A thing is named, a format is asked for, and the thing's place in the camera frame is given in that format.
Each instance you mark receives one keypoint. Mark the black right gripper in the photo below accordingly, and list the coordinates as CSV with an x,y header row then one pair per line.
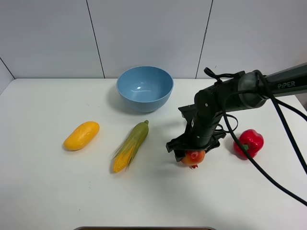
x,y
200,134

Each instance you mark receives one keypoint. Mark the red pomegranate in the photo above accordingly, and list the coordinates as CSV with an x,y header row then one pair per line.
x,y
192,158

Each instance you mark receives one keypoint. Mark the yellow mango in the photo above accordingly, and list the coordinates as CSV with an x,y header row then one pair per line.
x,y
81,136

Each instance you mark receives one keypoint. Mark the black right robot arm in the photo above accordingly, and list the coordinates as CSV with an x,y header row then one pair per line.
x,y
230,92

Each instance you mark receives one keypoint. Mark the blue plastic bowl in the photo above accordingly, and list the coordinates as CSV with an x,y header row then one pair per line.
x,y
145,88

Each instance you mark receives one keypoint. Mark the corn cob with husk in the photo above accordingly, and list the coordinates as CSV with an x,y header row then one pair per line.
x,y
128,150

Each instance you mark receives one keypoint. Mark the red bell pepper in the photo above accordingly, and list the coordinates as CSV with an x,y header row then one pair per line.
x,y
252,141

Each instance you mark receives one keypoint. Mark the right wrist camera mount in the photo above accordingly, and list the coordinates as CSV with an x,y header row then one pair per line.
x,y
188,112

